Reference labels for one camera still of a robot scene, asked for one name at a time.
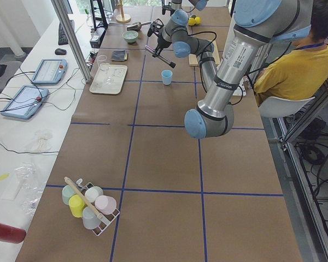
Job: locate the folded grey cloth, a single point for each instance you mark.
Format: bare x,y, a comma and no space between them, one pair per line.
119,55

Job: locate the black computer mouse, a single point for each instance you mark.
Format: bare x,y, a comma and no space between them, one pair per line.
60,51

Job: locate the steel muddler black cap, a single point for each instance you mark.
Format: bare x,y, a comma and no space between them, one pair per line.
162,58

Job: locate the light blue plastic cup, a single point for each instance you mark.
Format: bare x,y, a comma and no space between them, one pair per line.
166,77

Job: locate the aluminium frame post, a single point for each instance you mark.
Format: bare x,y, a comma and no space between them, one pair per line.
63,17

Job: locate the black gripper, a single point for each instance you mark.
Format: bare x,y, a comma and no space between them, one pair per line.
161,42

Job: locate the white wire cup rack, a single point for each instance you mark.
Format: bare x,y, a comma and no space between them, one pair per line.
80,189

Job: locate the wooden cup tree stand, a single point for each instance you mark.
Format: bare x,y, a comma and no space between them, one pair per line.
122,17

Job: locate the steel ice scoop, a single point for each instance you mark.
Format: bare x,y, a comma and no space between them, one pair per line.
137,26

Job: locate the whole yellow lemon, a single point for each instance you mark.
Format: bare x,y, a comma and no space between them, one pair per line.
192,21
197,20

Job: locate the blue teach pendant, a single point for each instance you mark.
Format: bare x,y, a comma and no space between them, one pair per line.
49,72
26,102

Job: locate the pink plastic cup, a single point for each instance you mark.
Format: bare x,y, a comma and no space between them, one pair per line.
105,204

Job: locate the clear wine glass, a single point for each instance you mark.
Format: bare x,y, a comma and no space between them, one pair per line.
103,66

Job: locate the red bottle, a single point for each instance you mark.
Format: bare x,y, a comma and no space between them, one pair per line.
11,234

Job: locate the person in yellow shirt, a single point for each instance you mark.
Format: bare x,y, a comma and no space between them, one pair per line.
299,74

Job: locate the grey plastic cup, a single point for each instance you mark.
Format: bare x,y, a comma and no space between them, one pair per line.
90,220

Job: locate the teal plastic cup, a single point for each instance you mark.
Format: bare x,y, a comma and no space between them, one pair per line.
67,193

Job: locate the lower blue teach pendant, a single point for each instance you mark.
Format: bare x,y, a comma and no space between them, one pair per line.
26,102

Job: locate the upper blue teach pendant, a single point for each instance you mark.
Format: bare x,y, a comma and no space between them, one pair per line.
49,72

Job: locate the white bear tray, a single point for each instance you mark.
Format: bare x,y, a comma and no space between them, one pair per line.
117,73

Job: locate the white chair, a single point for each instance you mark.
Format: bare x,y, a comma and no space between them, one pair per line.
274,107

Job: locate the pale green plastic cup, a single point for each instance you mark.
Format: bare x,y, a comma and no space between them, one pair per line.
93,193

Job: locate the green bowl of ice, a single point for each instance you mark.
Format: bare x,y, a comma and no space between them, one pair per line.
130,36

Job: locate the black keyboard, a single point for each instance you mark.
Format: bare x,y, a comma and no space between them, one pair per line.
62,37

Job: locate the yellow plastic cup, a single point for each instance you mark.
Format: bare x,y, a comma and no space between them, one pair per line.
76,206

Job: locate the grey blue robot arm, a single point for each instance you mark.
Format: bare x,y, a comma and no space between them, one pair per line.
257,23
174,33

